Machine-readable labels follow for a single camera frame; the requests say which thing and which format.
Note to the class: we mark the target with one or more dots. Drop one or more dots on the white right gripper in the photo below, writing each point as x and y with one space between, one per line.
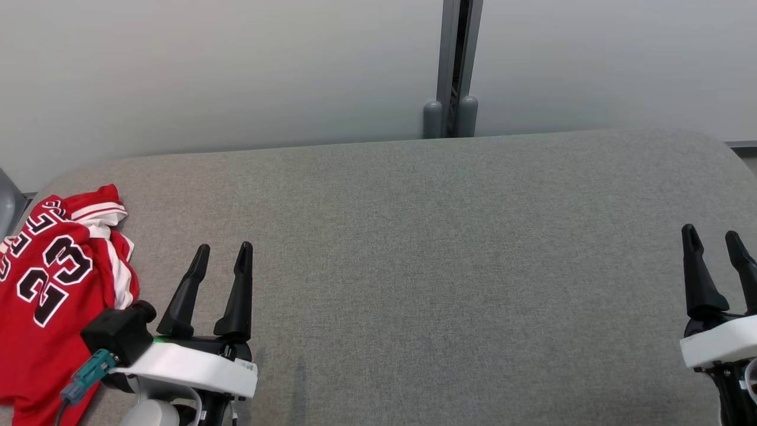
718 346

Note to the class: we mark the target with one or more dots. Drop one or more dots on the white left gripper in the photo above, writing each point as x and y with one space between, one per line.
195 367

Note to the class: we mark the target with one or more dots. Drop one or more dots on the red number 23 basketball jersey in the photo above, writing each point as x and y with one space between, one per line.
47 307

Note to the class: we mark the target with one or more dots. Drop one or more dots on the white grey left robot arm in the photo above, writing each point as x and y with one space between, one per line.
151 411

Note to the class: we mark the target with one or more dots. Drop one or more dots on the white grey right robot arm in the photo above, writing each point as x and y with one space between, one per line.
752 378

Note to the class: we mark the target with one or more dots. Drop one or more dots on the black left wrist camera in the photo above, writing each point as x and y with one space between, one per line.
118 331

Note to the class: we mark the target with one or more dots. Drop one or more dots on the grey metal wall post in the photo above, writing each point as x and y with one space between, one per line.
452 71

